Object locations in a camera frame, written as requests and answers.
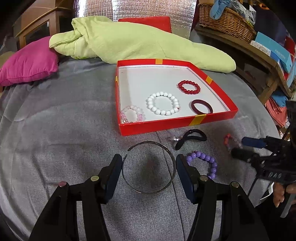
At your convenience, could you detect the grey bed blanket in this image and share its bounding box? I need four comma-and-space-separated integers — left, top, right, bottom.
1, 58, 278, 240

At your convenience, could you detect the wooden cabinet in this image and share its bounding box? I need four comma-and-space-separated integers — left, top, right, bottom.
15, 0, 74, 49

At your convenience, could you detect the red cushion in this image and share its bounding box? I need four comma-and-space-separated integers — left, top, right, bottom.
118, 16, 172, 33

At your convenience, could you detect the black hair tie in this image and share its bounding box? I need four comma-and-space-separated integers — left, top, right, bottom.
174, 128, 208, 151

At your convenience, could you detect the maroon hair tie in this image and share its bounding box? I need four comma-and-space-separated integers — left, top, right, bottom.
191, 99, 214, 115

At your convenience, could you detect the wooden shelf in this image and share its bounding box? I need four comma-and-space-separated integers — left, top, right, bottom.
195, 25, 292, 104

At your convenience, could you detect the right hand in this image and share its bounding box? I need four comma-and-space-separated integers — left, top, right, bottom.
273, 182, 296, 207

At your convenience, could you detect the light green folded blanket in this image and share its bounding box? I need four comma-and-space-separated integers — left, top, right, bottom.
49, 16, 236, 73

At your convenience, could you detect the red shallow cardboard box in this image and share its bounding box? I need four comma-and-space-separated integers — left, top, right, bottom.
115, 59, 238, 136

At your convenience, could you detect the blue fashion box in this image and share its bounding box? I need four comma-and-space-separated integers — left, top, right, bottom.
250, 32, 295, 87

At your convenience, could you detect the white bead bracelet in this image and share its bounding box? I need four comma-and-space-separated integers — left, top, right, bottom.
145, 91, 181, 116

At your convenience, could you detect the wicker basket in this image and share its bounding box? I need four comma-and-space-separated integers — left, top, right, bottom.
198, 3, 256, 43

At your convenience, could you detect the purple bead bracelet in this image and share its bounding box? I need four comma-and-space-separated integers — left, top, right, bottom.
185, 150, 218, 180

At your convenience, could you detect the blue cloth in basket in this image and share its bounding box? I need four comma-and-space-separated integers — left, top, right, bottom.
210, 0, 231, 20

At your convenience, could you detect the red bead bracelet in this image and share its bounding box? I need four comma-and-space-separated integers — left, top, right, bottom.
177, 79, 201, 95

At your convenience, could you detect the silver metal cuff bangle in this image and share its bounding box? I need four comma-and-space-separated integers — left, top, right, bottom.
121, 141, 177, 195

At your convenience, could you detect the silver foil insulation sheet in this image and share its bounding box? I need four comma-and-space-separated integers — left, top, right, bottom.
74, 0, 197, 39

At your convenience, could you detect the magenta pillow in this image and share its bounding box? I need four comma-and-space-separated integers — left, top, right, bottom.
1, 36, 58, 86

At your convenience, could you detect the pink pearl bead bracelet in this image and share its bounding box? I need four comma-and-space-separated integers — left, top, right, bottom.
120, 105, 144, 124

